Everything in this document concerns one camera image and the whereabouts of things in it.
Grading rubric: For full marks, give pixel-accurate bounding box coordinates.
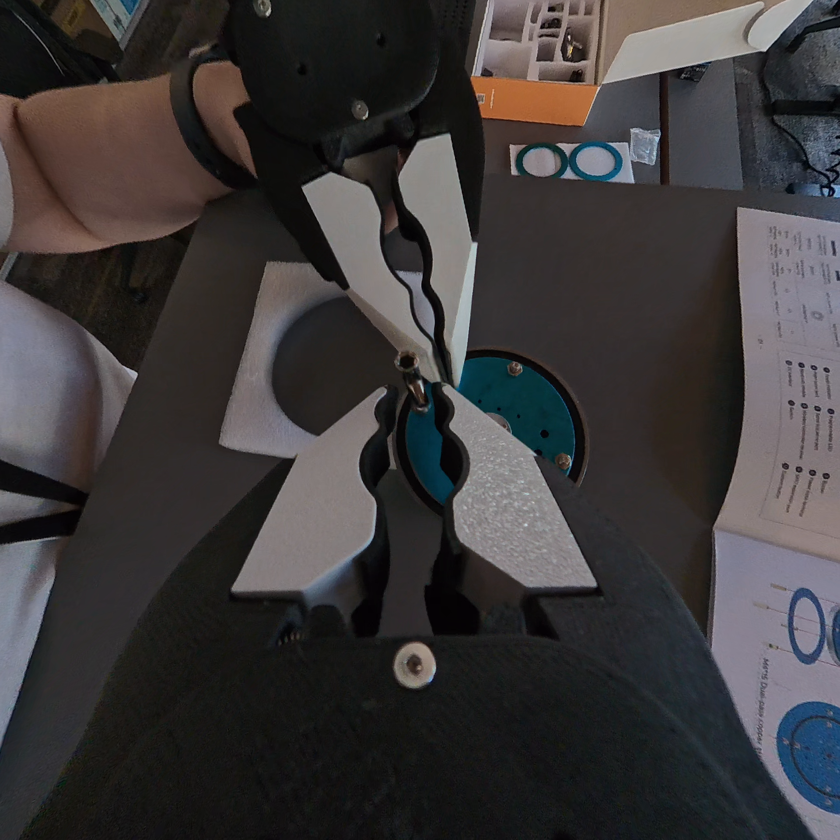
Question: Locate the teal round metal disc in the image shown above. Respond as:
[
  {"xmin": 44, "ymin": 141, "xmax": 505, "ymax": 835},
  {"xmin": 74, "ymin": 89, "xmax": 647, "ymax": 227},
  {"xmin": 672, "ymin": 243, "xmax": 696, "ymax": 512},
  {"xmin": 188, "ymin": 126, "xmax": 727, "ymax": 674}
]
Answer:
[{"xmin": 392, "ymin": 348, "xmax": 589, "ymax": 517}]

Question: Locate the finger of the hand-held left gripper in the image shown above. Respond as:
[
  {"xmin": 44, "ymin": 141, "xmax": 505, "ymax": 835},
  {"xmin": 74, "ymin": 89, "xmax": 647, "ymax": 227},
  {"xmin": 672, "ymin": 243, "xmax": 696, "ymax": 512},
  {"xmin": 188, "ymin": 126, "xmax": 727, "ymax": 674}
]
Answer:
[
  {"xmin": 395, "ymin": 134, "xmax": 480, "ymax": 389},
  {"xmin": 301, "ymin": 174, "xmax": 455, "ymax": 387}
]

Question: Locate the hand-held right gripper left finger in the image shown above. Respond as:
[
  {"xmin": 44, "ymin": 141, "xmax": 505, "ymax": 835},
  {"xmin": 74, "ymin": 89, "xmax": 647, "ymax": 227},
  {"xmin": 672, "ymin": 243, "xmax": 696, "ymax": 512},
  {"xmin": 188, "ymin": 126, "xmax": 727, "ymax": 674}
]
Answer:
[{"xmin": 231, "ymin": 386, "xmax": 399, "ymax": 636}]

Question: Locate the orange white cardboard box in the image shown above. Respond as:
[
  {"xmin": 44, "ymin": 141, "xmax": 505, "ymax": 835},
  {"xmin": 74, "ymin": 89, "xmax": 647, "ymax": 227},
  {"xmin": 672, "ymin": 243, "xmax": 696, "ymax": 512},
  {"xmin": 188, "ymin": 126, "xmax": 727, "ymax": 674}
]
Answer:
[{"xmin": 469, "ymin": 0, "xmax": 821, "ymax": 127}]

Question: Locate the black bag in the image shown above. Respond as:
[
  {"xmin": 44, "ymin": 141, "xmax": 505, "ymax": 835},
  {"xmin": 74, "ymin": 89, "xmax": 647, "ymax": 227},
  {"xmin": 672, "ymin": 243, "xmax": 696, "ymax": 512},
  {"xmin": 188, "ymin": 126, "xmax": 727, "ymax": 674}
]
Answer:
[{"xmin": 0, "ymin": 0, "xmax": 123, "ymax": 101}]

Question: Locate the white backing card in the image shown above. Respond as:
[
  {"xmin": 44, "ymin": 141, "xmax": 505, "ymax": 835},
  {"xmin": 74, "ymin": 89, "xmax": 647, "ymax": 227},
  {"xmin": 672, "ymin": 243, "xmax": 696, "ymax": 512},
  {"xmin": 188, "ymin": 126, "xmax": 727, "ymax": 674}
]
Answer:
[{"xmin": 508, "ymin": 140, "xmax": 637, "ymax": 185}]

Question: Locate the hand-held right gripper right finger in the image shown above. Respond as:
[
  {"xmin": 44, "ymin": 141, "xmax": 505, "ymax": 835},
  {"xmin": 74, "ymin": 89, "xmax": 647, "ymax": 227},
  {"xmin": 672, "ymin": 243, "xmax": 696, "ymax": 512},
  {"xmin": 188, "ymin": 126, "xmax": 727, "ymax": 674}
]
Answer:
[{"xmin": 427, "ymin": 382, "xmax": 598, "ymax": 636}]

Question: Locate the white foam sheet with hole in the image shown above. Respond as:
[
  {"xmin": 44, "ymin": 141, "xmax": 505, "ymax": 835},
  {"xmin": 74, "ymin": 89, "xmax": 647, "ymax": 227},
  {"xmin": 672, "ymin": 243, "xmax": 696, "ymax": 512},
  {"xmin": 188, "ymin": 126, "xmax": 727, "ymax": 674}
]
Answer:
[{"xmin": 218, "ymin": 261, "xmax": 455, "ymax": 460}]

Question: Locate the black shoulder strap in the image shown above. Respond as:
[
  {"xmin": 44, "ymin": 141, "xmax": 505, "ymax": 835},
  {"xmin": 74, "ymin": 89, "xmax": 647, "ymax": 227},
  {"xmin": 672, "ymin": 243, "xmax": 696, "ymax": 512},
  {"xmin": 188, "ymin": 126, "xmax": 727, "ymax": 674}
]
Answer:
[{"xmin": 0, "ymin": 459, "xmax": 91, "ymax": 547}]

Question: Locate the person's left forearm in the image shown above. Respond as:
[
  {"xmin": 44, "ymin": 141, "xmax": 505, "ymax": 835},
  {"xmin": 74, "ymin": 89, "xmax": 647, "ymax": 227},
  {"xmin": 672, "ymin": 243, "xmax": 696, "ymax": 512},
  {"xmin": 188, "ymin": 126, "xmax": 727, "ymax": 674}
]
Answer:
[{"xmin": 0, "ymin": 62, "xmax": 260, "ymax": 256}]

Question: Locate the white instruction booklet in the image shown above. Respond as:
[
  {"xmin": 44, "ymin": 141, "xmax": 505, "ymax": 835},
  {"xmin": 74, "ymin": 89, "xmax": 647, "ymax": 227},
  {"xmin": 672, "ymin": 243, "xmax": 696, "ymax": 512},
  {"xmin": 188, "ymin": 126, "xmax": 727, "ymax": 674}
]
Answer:
[{"xmin": 709, "ymin": 206, "xmax": 840, "ymax": 840}]

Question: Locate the teal ring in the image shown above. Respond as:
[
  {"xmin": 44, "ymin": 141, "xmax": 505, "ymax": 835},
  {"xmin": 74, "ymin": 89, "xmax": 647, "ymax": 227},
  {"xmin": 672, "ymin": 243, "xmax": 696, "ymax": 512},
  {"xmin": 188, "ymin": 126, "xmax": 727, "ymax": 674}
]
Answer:
[
  {"xmin": 514, "ymin": 142, "xmax": 569, "ymax": 179},
  {"xmin": 569, "ymin": 140, "xmax": 628, "ymax": 180}
]

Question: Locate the white blue banner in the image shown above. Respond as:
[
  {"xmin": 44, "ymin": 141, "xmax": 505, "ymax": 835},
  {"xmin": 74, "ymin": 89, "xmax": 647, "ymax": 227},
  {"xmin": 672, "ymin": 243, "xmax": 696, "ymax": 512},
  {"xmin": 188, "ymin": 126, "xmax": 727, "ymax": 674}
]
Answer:
[{"xmin": 88, "ymin": 0, "xmax": 158, "ymax": 42}]

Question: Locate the metal T-handle socket wrench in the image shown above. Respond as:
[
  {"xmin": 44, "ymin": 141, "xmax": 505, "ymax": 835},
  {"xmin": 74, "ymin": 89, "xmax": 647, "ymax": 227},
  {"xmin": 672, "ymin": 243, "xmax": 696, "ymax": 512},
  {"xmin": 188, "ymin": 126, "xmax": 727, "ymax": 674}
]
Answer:
[{"xmin": 392, "ymin": 350, "xmax": 434, "ymax": 414}]

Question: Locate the black wristband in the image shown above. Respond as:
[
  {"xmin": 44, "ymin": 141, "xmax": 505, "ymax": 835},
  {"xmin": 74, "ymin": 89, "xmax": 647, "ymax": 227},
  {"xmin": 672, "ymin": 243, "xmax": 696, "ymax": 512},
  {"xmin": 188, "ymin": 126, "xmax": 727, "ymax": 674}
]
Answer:
[{"xmin": 169, "ymin": 45, "xmax": 258, "ymax": 193}]

